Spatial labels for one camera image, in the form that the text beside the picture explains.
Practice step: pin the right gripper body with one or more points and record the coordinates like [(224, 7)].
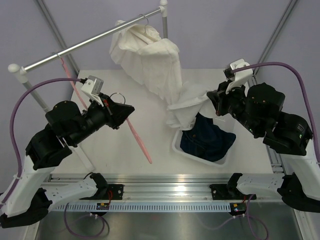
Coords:
[(234, 102)]

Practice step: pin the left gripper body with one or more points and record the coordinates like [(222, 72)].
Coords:
[(102, 115)]

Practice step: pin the white shirt garment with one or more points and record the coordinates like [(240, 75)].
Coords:
[(193, 100)]

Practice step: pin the pink hanger with shirt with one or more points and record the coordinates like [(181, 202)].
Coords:
[(139, 141)]

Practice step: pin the dark blue denim skirt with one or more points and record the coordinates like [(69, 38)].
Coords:
[(206, 140)]

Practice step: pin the pink hanger with skirt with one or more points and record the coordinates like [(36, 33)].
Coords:
[(68, 74)]

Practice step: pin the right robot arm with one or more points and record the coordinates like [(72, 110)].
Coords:
[(259, 110)]

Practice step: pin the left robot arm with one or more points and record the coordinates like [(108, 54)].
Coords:
[(67, 127)]

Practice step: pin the cream hanger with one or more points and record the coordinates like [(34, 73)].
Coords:
[(145, 28)]

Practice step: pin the cream white long garment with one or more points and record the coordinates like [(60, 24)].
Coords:
[(155, 65)]

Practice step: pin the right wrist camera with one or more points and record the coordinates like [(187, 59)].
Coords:
[(239, 78)]

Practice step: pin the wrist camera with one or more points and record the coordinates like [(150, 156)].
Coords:
[(239, 78), (91, 87)]

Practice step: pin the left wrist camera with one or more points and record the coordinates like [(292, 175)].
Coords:
[(91, 87)]

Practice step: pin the aluminium mounting rail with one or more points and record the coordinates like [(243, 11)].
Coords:
[(197, 187)]

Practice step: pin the silver clothes rack rail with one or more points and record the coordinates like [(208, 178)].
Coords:
[(30, 67)]

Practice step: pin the left rack post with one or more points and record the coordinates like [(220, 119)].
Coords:
[(21, 75)]

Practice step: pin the rack post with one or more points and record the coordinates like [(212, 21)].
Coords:
[(21, 75), (164, 12)]

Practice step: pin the right rack post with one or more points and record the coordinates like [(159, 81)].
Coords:
[(164, 12)]

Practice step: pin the white slotted cable duct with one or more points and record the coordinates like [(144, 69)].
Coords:
[(145, 207)]

